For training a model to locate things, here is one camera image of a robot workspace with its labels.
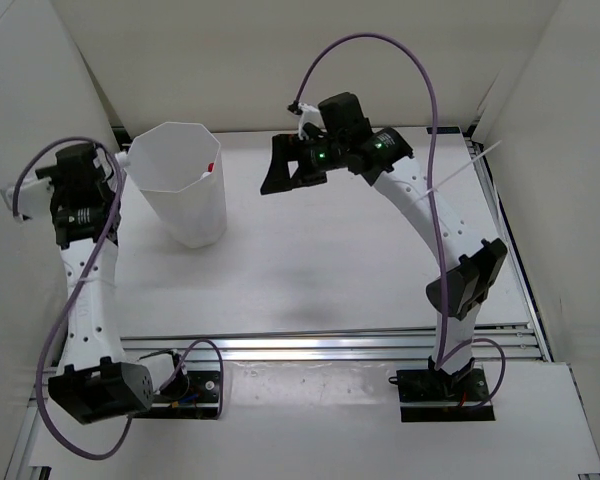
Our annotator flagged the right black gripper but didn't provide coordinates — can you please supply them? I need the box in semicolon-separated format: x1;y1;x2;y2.
261;133;349;195

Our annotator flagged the red label plastic bottle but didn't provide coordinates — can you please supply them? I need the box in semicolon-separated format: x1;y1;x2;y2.
200;162;215;180

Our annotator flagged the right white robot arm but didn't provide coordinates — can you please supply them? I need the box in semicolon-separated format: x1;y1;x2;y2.
260;128;508;400

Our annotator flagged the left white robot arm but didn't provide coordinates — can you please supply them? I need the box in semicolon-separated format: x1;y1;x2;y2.
1;143;190;424

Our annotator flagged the white octagonal plastic bin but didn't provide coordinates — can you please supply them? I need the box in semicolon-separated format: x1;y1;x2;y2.
127;122;227;249

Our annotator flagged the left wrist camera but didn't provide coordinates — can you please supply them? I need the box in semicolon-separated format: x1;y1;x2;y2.
35;143;106;185

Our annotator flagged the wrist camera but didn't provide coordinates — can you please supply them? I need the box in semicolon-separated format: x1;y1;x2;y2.
318;92;373;144
35;143;106;185

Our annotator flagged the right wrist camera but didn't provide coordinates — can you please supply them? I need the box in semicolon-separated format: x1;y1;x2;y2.
318;92;373;144

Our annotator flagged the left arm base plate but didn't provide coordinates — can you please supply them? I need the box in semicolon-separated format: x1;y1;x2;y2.
147;370;221;420

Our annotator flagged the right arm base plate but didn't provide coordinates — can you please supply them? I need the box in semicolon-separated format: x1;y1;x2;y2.
388;368;496;423

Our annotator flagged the aluminium frame rail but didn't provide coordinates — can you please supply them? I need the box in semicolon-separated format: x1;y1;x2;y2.
27;324;551;416

